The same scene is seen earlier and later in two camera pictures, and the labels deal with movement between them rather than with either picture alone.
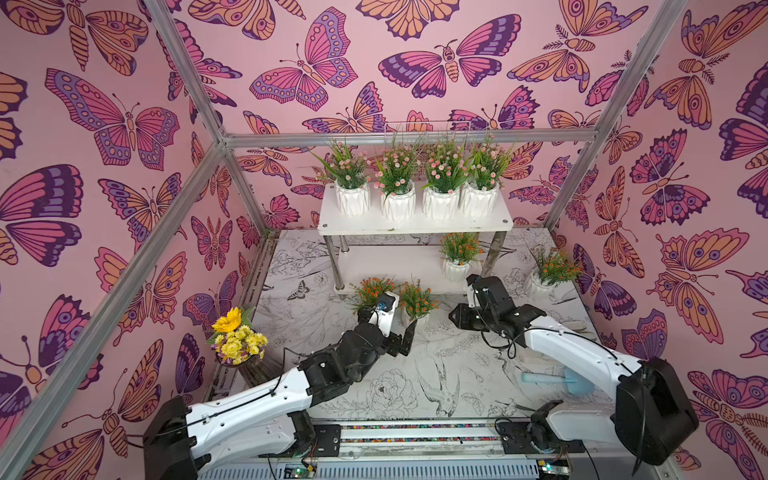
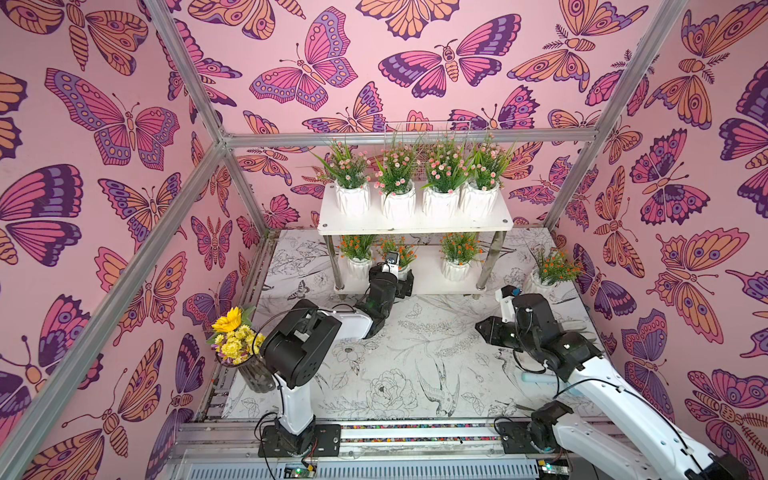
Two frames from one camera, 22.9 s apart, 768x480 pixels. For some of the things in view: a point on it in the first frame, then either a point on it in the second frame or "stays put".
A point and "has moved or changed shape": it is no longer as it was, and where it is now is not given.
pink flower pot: [446, 165] stays put
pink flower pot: [394, 180] stays put
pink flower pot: [349, 170] stays put
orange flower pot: [457, 250] stays put
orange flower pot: [416, 304] to [406, 255]
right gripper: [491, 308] to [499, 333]
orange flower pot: [549, 272] stays put
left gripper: [404, 343] to [405, 288]
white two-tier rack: [447, 254] stays put
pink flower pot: [485, 165] stays put
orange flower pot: [369, 291] has moved or changed shape
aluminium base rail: [432, 450] stays put
